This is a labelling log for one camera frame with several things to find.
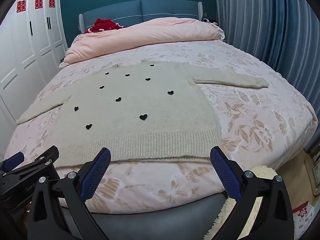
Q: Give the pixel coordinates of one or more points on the black and white object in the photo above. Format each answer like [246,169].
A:
[207,19]

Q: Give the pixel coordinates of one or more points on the beige sweater with black hearts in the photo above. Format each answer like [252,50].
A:
[150,100]

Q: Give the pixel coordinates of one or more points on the cream fluffy cloth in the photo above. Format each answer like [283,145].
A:
[262,171]

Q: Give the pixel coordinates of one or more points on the pink duvet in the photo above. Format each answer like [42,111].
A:
[150,33]

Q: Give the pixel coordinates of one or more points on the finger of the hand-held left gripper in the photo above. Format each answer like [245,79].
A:
[14,159]
[46,153]

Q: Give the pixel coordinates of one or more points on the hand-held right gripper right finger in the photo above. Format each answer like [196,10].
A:
[225,173]

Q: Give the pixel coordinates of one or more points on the floral floor mat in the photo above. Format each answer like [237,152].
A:
[303,215]

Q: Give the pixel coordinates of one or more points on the white wardrobe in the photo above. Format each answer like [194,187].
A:
[37,45]

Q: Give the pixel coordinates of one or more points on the blue upholstered headboard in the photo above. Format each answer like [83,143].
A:
[150,8]

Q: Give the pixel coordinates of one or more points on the wooden furniture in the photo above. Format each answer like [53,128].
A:
[312,170]

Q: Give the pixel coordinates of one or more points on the blue curtain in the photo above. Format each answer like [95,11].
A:
[262,17]

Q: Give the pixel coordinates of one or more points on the pink floral bedspread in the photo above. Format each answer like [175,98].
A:
[250,110]

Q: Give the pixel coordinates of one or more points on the red cloth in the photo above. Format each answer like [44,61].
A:
[102,25]

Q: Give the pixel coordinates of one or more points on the red paper decoration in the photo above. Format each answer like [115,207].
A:
[21,6]
[38,3]
[52,3]

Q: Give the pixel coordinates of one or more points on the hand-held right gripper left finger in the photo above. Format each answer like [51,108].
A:
[96,173]

